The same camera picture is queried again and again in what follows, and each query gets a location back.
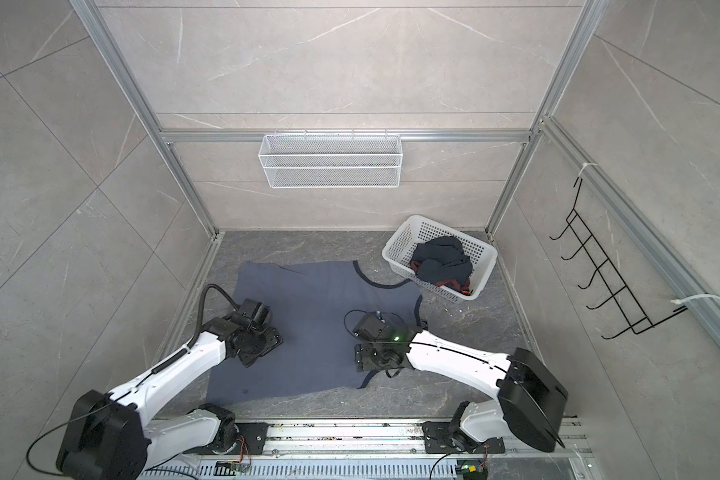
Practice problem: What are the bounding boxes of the blue-grey tank top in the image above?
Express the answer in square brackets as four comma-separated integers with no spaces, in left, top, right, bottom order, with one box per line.
[206,261,423,405]

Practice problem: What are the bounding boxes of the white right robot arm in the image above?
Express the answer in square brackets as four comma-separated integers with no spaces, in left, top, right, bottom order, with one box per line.
[351,325,568,453]

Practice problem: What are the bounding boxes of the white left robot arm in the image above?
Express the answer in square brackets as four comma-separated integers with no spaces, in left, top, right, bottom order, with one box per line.
[56,326,282,479]

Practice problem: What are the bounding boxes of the dark navy tank top pile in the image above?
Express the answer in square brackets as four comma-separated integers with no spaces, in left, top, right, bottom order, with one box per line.
[409,236,473,268]

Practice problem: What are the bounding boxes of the red garment in basket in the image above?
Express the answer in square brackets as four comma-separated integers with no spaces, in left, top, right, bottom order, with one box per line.
[410,259,473,295]

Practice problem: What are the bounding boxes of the white plastic laundry basket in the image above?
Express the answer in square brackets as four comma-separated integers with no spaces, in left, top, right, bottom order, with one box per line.
[382,215,498,302]

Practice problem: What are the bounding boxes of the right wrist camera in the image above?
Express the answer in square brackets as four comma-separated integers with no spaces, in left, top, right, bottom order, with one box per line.
[351,312,389,342]

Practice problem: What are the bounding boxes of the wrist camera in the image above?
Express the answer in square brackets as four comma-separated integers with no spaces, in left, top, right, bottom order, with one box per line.
[237,298,272,331]
[351,312,389,342]

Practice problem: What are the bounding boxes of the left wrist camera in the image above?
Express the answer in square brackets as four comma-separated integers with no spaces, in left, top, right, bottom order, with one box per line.
[237,298,272,331]

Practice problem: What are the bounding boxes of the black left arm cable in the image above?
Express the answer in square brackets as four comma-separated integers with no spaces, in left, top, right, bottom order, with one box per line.
[193,283,241,343]

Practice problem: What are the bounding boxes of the grey slotted cable duct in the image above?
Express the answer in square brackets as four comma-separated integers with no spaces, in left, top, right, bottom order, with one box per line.
[140,458,457,479]

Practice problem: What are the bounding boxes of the white wire mesh wall basket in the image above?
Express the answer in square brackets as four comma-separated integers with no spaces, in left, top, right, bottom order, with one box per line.
[258,133,404,189]

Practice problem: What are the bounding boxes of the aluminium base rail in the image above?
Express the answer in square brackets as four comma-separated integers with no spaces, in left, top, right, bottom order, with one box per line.
[182,416,595,466]

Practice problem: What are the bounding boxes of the black wire hook rack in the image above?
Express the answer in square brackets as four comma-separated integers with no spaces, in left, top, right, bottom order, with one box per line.
[549,178,689,341]

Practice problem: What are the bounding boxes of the white cable tie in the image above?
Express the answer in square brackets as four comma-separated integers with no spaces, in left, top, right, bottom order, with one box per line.
[670,293,720,305]

